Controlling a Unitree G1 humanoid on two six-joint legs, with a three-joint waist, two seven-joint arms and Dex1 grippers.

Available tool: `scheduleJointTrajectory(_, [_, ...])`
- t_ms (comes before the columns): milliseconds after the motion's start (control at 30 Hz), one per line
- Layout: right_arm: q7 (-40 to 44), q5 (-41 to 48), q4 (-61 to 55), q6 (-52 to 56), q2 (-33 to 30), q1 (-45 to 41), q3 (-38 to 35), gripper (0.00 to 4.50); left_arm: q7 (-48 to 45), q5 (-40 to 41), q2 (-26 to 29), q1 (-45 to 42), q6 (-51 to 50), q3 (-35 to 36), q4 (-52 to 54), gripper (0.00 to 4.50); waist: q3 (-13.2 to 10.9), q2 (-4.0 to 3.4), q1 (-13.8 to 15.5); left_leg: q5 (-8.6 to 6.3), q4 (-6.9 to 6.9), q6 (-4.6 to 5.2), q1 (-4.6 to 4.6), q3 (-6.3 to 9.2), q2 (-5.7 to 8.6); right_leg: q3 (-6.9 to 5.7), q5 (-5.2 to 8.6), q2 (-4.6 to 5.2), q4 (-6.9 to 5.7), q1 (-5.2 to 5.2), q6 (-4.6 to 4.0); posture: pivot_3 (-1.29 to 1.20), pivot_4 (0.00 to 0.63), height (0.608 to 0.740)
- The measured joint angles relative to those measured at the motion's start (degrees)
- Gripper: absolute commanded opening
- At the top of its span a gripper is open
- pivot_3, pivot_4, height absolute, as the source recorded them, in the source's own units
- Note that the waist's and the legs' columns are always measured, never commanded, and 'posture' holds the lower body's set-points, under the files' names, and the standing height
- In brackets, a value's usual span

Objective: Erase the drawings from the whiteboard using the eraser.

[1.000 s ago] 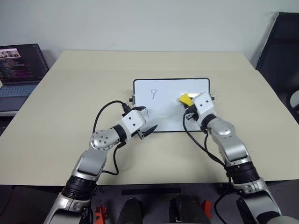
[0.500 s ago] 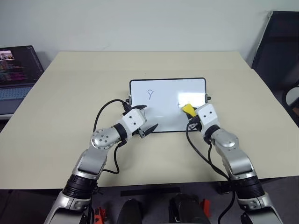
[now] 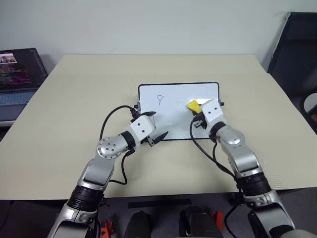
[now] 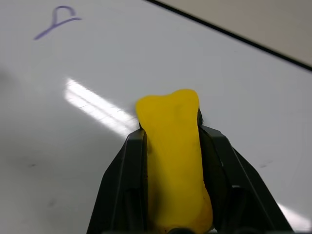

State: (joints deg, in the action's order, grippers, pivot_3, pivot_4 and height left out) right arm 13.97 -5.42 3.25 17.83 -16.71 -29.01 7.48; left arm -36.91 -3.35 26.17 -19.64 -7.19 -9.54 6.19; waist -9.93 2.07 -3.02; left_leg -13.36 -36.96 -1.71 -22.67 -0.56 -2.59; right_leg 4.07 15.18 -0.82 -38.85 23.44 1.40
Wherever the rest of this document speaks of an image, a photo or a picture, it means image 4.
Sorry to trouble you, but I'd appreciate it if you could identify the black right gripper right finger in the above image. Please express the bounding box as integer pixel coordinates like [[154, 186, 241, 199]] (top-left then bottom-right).
[[198, 125, 294, 234]]

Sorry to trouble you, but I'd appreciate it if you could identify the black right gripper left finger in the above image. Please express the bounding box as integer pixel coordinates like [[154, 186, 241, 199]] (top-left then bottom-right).
[[86, 128, 149, 234]]

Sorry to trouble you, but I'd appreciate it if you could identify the yellow whiteboard eraser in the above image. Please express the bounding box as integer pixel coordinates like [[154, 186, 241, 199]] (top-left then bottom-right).
[[135, 89, 215, 234]]

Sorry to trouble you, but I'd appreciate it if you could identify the purple marker drawing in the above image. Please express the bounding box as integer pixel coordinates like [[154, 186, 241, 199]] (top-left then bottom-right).
[[33, 5, 82, 41]]

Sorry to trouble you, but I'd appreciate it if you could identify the white whiteboard with black frame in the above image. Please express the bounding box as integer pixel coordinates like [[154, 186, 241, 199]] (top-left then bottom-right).
[[0, 0, 312, 234]]

